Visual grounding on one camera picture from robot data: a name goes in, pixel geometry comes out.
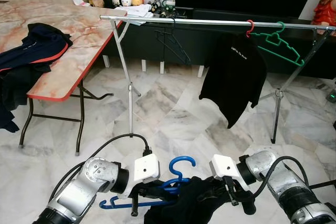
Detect black television console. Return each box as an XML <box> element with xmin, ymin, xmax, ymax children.
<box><xmin>102</xmin><ymin>6</ymin><xmax>336</xmax><ymax>79</ymax></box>

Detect green plastic hanger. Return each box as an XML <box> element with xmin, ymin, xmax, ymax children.
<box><xmin>250</xmin><ymin>22</ymin><xmax>306</xmax><ymax>68</ymax></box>

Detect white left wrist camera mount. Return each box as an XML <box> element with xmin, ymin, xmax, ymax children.
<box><xmin>132</xmin><ymin>153</ymin><xmax>161</xmax><ymax>184</ymax></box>

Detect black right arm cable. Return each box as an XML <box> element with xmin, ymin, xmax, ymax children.
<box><xmin>239</xmin><ymin>156</ymin><xmax>316</xmax><ymax>204</ymax></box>

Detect black garment yellow tag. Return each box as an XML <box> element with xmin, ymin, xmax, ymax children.
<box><xmin>144</xmin><ymin>176</ymin><xmax>258</xmax><ymax>224</ymax></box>

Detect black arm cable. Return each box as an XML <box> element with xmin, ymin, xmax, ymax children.
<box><xmin>239</xmin><ymin>156</ymin><xmax>316</xmax><ymax>204</ymax></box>
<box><xmin>50</xmin><ymin>133</ymin><xmax>153</xmax><ymax>219</ymax></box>

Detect black printed t-shirt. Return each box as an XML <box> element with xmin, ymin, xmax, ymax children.
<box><xmin>198</xmin><ymin>31</ymin><xmax>269</xmax><ymax>130</ymax></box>

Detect white paper stack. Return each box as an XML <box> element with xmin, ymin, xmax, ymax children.
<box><xmin>126</xmin><ymin>4</ymin><xmax>154</xmax><ymax>19</ymax></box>

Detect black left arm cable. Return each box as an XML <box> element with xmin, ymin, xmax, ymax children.
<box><xmin>50</xmin><ymin>133</ymin><xmax>153</xmax><ymax>219</ymax></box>

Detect silver clothes rack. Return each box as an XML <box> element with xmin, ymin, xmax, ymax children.
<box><xmin>99</xmin><ymin>15</ymin><xmax>336</xmax><ymax>144</ymax></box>

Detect red plastic hanger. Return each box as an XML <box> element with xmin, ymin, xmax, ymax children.
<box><xmin>245</xmin><ymin>20</ymin><xmax>256</xmax><ymax>39</ymax></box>

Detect marble pattern folding table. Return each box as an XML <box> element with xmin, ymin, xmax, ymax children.
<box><xmin>0</xmin><ymin>1</ymin><xmax>128</xmax><ymax>156</ymax></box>

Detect blue plastic hanger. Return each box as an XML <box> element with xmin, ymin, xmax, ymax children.
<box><xmin>99</xmin><ymin>156</ymin><xmax>197</xmax><ymax>210</ymax></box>

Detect navy shirt red stripe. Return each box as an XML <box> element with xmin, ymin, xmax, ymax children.
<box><xmin>0</xmin><ymin>23</ymin><xmax>74</xmax><ymax>133</ymax></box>

